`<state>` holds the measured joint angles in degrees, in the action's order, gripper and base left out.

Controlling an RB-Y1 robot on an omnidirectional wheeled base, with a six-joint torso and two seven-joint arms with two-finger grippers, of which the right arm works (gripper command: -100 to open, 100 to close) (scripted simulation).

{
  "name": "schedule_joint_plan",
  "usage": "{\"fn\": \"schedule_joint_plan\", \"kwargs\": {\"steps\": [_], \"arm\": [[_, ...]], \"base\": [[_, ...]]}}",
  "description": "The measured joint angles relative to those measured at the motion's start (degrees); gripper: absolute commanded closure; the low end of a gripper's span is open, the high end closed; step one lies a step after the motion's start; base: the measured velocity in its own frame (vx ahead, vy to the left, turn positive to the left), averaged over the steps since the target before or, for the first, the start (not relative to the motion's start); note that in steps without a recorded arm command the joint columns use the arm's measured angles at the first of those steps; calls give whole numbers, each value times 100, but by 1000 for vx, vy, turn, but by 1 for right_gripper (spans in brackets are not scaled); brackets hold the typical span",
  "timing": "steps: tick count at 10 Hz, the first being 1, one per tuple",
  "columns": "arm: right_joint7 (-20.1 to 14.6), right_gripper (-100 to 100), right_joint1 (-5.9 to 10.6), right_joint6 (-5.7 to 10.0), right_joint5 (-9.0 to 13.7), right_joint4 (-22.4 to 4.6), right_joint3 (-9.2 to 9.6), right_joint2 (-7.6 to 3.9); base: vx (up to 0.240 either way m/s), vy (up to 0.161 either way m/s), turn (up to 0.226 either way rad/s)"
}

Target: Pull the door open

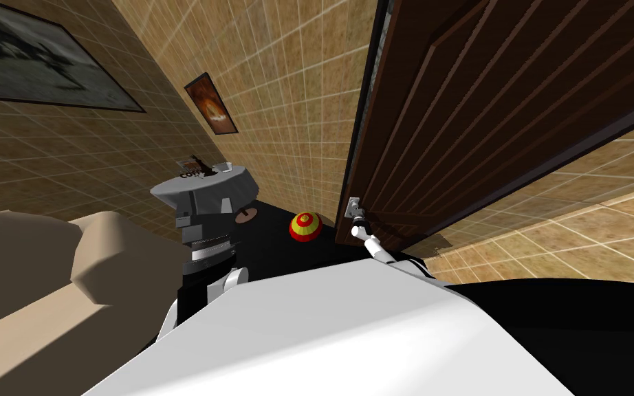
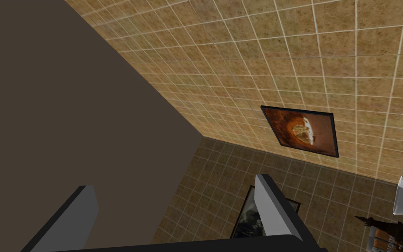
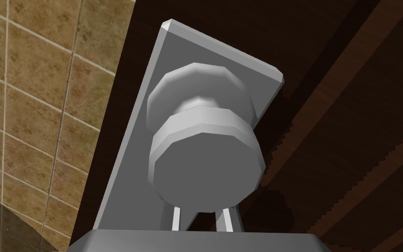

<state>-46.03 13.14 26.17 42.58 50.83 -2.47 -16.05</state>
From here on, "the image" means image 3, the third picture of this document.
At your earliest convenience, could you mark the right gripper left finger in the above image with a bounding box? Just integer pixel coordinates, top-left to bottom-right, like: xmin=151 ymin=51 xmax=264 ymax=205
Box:
xmin=160 ymin=201 xmax=182 ymax=231

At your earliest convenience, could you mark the grey round door knob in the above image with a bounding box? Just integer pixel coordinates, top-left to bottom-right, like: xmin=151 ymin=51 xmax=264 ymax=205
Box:
xmin=92 ymin=19 xmax=285 ymax=231

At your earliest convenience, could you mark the dark brown wooden door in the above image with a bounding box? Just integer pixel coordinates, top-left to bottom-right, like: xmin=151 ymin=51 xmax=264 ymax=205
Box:
xmin=69 ymin=0 xmax=403 ymax=252

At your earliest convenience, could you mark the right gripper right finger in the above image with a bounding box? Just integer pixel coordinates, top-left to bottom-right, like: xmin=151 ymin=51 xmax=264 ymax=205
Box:
xmin=215 ymin=205 xmax=245 ymax=233

